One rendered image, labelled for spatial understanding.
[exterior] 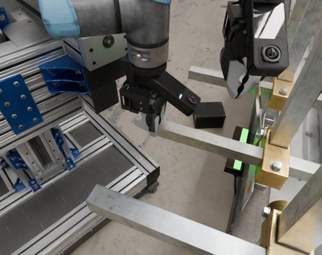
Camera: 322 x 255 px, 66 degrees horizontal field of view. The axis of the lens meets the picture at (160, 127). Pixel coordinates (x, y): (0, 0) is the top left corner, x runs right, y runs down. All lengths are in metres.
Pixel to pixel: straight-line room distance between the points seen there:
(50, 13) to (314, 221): 0.40
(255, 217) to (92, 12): 0.55
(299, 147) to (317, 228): 0.67
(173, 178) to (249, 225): 0.90
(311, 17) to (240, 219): 0.49
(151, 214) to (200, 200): 1.11
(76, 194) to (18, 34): 0.74
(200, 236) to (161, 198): 1.10
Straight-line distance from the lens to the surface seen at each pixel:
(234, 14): 0.42
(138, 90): 0.51
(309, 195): 0.29
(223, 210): 1.44
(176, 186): 1.47
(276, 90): 0.72
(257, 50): 0.35
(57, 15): 0.40
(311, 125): 1.06
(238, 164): 0.73
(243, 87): 0.47
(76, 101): 0.88
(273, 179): 0.55
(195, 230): 0.34
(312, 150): 0.97
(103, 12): 0.40
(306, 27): 0.70
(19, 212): 1.33
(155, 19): 0.41
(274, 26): 0.37
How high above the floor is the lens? 1.28
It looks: 47 degrees down
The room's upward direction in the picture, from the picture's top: straight up
